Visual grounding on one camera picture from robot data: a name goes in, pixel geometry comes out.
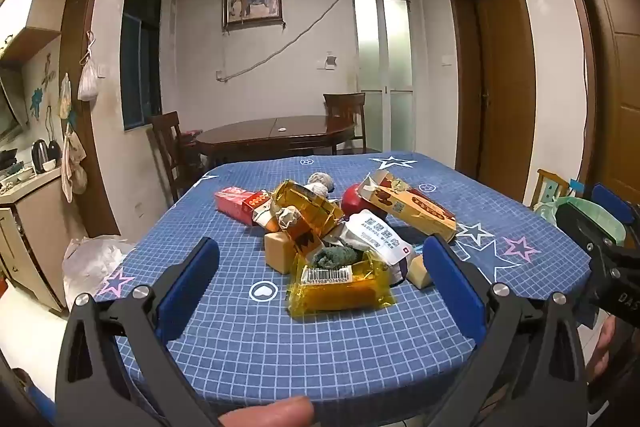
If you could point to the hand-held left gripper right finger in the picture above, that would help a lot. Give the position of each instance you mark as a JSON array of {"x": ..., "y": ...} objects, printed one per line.
[{"x": 450, "y": 279}]

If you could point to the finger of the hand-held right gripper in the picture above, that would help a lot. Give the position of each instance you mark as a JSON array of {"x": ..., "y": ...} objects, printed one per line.
[
  {"x": 580, "y": 219},
  {"x": 609, "y": 201}
]

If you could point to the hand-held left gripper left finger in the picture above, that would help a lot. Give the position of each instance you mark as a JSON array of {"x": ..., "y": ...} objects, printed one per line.
[{"x": 192, "y": 279}]

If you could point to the large tan sponge block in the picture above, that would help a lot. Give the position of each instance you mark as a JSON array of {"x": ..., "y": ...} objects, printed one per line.
[{"x": 280, "y": 252}]

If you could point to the green scouring pad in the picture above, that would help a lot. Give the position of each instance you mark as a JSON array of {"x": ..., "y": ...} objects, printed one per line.
[{"x": 340, "y": 257}]

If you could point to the crinkled yellow wrapper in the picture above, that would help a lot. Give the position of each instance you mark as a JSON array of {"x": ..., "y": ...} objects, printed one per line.
[{"x": 305, "y": 202}]

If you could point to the white paper towel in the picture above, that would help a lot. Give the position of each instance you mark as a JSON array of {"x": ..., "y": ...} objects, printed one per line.
[{"x": 320, "y": 182}]

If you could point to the person's right hand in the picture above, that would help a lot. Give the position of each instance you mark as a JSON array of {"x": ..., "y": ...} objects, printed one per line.
[{"x": 600, "y": 349}]

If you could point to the person's left hand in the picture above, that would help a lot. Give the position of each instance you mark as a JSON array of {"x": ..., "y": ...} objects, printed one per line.
[{"x": 270, "y": 413}]

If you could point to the small tan sponge block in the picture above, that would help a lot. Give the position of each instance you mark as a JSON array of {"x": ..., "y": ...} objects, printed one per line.
[{"x": 419, "y": 276}]

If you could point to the small light wooden chair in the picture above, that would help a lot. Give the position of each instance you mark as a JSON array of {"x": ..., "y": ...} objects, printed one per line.
[{"x": 547, "y": 187}]

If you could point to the long orange cardboard box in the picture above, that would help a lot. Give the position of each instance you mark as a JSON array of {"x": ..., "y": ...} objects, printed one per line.
[{"x": 415, "y": 207}]

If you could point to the white wipes packet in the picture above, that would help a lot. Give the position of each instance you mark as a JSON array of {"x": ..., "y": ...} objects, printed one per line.
[{"x": 375, "y": 237}]

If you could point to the pink red carton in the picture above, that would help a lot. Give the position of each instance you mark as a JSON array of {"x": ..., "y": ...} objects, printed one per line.
[{"x": 232, "y": 202}]

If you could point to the red cigarette box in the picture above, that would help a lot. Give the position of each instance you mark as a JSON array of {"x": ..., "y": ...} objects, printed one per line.
[{"x": 257, "y": 199}]

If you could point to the yellow wrapper with barcode label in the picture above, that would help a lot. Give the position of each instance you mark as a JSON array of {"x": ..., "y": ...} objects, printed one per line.
[{"x": 340, "y": 297}]

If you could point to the crumpled white paper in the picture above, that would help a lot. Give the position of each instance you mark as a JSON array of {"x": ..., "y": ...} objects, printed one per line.
[{"x": 290, "y": 216}]

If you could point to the brown panelled wooden door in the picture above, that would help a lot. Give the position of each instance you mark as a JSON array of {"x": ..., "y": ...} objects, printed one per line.
[{"x": 620, "y": 82}]

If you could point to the red apple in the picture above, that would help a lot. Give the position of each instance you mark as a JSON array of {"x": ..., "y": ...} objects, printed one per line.
[{"x": 352, "y": 199}]

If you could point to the dark wooden chair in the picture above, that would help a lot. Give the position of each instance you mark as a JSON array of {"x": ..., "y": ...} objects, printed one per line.
[
  {"x": 345, "y": 107},
  {"x": 167, "y": 142}
]

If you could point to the dark wooden dining table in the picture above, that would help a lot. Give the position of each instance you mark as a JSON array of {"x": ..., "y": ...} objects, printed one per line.
[{"x": 270, "y": 134}]

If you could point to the hanging cloth bags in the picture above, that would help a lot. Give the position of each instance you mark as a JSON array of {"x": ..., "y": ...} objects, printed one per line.
[{"x": 72, "y": 167}]

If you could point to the beige sideboard cabinet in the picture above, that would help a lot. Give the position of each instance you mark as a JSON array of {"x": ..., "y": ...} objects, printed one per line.
[{"x": 30, "y": 232}]

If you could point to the black kettle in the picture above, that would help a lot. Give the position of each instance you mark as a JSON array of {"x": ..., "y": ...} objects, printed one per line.
[{"x": 39, "y": 156}]

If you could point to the frosted glass door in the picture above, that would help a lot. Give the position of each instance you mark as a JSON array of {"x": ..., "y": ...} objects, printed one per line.
[{"x": 382, "y": 72}]

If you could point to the hanging white plastic bag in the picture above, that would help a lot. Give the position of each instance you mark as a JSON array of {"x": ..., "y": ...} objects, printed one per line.
[{"x": 89, "y": 82}]

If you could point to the dark window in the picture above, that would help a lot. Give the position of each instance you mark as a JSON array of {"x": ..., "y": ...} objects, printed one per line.
[{"x": 140, "y": 57}]

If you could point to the wall socket box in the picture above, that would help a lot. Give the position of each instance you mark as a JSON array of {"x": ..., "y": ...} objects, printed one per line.
[{"x": 330, "y": 61}]

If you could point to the framed wall picture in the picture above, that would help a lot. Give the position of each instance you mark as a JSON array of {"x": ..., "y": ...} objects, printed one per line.
[{"x": 252, "y": 2}]

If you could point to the wall cupboard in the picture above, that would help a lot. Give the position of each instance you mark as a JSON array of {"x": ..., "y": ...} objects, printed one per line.
[{"x": 35, "y": 7}]

